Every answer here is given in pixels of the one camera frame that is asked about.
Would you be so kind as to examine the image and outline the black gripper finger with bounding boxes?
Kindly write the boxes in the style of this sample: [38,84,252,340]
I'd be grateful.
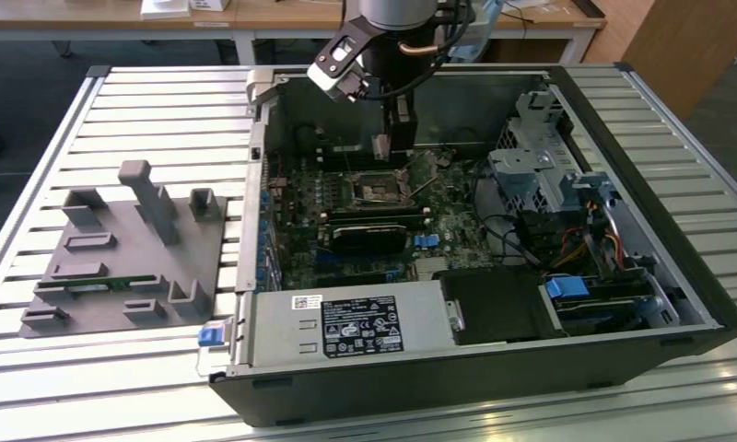
[384,89,420,156]

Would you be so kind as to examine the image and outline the metal socket cover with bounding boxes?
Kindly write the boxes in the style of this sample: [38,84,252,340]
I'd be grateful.
[403,147,455,175]

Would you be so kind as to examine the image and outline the CPU socket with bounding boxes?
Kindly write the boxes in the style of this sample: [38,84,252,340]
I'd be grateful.
[347,169,423,208]

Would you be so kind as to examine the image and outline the copper coloured tube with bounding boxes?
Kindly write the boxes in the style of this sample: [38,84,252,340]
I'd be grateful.
[399,40,438,59]

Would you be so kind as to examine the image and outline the pale blue teach pendant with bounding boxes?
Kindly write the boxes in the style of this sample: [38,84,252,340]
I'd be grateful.
[454,0,506,61]

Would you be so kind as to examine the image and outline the metal drive cage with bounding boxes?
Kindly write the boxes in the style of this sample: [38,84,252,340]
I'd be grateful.
[484,89,622,217]

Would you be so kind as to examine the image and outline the green motherboard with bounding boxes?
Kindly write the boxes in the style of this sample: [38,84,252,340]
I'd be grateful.
[263,146,499,291]

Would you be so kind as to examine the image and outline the black graphics card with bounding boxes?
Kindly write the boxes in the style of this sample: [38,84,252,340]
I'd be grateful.
[328,223,411,257]

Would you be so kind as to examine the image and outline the black plastic shroud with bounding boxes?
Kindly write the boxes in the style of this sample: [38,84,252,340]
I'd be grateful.
[435,269,567,346]

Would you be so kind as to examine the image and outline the blue disk carrier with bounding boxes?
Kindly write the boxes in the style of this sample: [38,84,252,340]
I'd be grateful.
[543,274,591,303]

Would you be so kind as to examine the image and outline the wooden cabinet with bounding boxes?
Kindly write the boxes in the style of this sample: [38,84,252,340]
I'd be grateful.
[580,0,737,121]

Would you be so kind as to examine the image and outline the silver power supply unit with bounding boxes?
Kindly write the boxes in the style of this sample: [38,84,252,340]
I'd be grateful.
[236,280,463,369]

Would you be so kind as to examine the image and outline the grey parts rack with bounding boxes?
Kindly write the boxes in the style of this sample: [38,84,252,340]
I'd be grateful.
[22,158,232,340]

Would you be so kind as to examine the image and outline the wooden desk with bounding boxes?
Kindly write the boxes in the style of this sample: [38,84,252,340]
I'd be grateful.
[0,0,610,65]

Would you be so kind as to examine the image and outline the blue case latch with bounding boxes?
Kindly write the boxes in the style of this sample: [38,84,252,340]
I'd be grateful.
[196,321,232,349]

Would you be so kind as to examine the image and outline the green RAM stick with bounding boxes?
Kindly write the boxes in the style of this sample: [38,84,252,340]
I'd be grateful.
[36,273,162,294]

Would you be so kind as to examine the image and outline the black open PC case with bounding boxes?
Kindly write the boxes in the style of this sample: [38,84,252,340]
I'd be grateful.
[207,63,737,427]

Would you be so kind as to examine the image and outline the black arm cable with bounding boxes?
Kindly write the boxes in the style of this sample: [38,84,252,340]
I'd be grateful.
[367,0,472,101]

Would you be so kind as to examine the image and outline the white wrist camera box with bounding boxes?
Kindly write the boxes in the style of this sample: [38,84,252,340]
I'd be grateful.
[306,34,370,100]

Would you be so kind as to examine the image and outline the black case cable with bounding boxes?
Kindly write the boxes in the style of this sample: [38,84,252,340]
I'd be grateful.
[472,174,548,268]

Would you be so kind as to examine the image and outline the yellow red wire bundle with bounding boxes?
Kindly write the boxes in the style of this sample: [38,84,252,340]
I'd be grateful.
[552,206,628,268]

